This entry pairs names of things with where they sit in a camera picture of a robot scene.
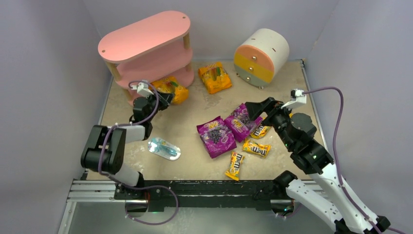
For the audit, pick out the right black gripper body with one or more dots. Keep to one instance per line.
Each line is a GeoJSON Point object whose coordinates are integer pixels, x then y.
{"type": "Point", "coordinates": [269, 108]}

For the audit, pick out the orange gummy candy bag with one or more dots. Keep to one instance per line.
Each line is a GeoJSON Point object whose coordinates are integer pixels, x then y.
{"type": "Point", "coordinates": [172, 86]}
{"type": "Point", "coordinates": [214, 77]}

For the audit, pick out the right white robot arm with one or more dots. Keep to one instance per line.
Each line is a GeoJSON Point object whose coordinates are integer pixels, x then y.
{"type": "Point", "coordinates": [341, 210]}

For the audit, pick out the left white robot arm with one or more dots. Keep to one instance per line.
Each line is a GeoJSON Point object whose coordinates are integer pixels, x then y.
{"type": "Point", "coordinates": [105, 147]}

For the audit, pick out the purple grape candy bag right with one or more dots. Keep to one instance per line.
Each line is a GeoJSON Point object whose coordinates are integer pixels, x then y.
{"type": "Point", "coordinates": [240, 124]}

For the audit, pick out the purple grape candy bag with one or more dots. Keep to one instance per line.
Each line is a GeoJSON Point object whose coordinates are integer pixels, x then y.
{"type": "Point", "coordinates": [240, 124]}
{"type": "Point", "coordinates": [216, 137]}

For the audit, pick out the purple grape candy bag left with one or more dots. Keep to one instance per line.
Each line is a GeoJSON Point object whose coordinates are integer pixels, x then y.
{"type": "Point", "coordinates": [216, 137]}

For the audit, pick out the pink three-tier shelf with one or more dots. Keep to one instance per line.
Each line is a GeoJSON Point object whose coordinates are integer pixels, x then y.
{"type": "Point", "coordinates": [149, 49]}

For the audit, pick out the yellow M&M bag top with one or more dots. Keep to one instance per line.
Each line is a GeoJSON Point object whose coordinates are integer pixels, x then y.
{"type": "Point", "coordinates": [260, 131]}

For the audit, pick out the yellow m&m bag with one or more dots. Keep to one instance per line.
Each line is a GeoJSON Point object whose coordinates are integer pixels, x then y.
{"type": "Point", "coordinates": [256, 148]}
{"type": "Point", "coordinates": [260, 131]}
{"type": "Point", "coordinates": [236, 161]}

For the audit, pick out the yellow M&M bag middle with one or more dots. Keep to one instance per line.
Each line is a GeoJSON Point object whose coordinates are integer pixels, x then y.
{"type": "Point", "coordinates": [256, 148]}

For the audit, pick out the blue toy blister pack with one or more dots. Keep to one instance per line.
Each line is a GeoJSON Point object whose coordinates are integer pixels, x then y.
{"type": "Point", "coordinates": [164, 149]}

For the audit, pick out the round pastel drawer cabinet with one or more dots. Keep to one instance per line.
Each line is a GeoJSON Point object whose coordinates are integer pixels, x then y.
{"type": "Point", "coordinates": [258, 59]}

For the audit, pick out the yellow M&M bag bottom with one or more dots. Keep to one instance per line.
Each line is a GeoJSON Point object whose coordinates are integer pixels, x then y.
{"type": "Point", "coordinates": [236, 161]}

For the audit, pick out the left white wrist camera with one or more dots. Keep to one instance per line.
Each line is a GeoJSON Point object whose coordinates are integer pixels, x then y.
{"type": "Point", "coordinates": [142, 89]}

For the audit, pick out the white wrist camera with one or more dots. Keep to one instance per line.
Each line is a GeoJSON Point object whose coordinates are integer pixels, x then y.
{"type": "Point", "coordinates": [298, 99]}
{"type": "Point", "coordinates": [142, 89]}

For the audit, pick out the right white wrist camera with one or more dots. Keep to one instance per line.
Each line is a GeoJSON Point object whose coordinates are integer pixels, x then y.
{"type": "Point", "coordinates": [298, 99]}

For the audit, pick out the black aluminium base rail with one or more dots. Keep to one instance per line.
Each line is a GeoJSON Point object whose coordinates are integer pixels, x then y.
{"type": "Point", "coordinates": [261, 195]}

